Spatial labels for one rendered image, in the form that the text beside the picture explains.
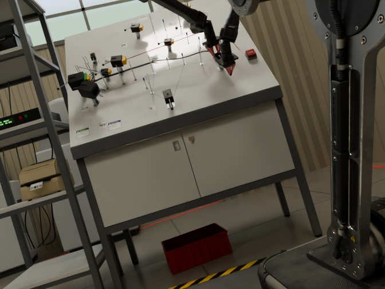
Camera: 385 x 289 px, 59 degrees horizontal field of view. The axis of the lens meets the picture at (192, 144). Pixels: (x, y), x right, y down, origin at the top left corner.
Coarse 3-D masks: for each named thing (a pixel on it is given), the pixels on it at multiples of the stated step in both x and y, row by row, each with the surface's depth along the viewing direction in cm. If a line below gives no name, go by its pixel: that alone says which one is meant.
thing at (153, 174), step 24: (144, 144) 186; (168, 144) 187; (96, 168) 185; (120, 168) 186; (144, 168) 186; (168, 168) 187; (96, 192) 185; (120, 192) 186; (144, 192) 186; (168, 192) 187; (192, 192) 187; (120, 216) 186
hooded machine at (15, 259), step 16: (0, 192) 327; (16, 192) 353; (0, 208) 326; (0, 224) 326; (0, 240) 325; (16, 240) 328; (32, 240) 359; (0, 256) 324; (16, 256) 327; (32, 256) 343; (0, 272) 323; (16, 272) 329
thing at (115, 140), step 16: (256, 96) 185; (272, 96) 185; (192, 112) 183; (208, 112) 184; (224, 112) 184; (144, 128) 182; (160, 128) 183; (176, 128) 183; (96, 144) 181; (112, 144) 182
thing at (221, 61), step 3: (222, 54) 181; (225, 54) 180; (228, 54) 180; (231, 54) 182; (234, 54) 186; (222, 57) 183; (225, 57) 181; (228, 57) 181; (231, 57) 183; (234, 57) 184; (237, 57) 183; (219, 60) 186; (222, 60) 185; (225, 60) 183; (228, 60) 182; (231, 60) 183; (234, 60) 184; (219, 63) 184; (222, 63) 183; (225, 63) 182; (222, 66) 183
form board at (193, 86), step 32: (224, 0) 240; (96, 32) 240; (128, 32) 235; (160, 32) 229; (96, 64) 219; (128, 64) 215; (160, 64) 210; (192, 64) 206; (256, 64) 198; (128, 96) 198; (160, 96) 194; (192, 96) 190; (224, 96) 187; (96, 128) 187; (128, 128) 184
